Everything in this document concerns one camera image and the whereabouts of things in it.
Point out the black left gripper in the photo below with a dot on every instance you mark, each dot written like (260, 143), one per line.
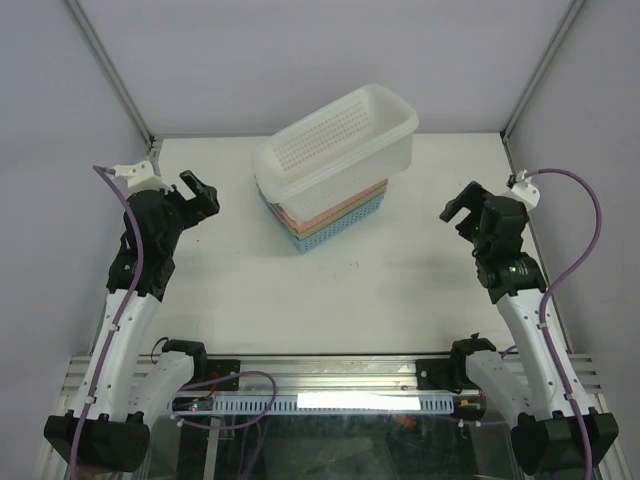
(203, 205)

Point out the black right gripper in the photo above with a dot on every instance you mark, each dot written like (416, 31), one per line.
(473, 198)

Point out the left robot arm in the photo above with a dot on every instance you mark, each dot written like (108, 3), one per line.
(107, 428)

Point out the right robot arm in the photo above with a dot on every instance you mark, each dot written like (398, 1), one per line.
(554, 425)

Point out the pink basket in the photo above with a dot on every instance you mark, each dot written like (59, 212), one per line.
(330, 207)

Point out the yellow-green basket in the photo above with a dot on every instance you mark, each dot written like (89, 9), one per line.
(302, 232)

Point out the blue basket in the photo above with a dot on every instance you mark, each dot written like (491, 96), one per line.
(327, 233)

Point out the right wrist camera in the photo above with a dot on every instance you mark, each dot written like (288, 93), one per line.
(521, 188)

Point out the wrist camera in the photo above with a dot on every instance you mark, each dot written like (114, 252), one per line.
(140, 177)
(521, 188)

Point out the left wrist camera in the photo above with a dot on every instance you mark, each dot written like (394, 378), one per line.
(140, 177)

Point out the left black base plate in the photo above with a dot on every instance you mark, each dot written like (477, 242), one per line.
(222, 367)

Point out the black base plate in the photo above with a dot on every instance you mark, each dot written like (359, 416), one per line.
(431, 374)
(222, 367)

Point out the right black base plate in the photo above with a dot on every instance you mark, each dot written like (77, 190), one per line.
(431, 374)

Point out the aluminium mounting rail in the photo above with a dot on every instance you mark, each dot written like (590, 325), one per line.
(380, 374)

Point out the left aluminium frame post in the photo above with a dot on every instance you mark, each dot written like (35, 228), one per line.
(109, 70)

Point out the aluminium frame post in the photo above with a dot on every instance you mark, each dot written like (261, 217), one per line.
(109, 70)
(556, 40)

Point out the right aluminium frame post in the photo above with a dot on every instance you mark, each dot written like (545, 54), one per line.
(556, 40)

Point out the grey slotted cable duct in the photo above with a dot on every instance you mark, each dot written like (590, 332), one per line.
(317, 403)

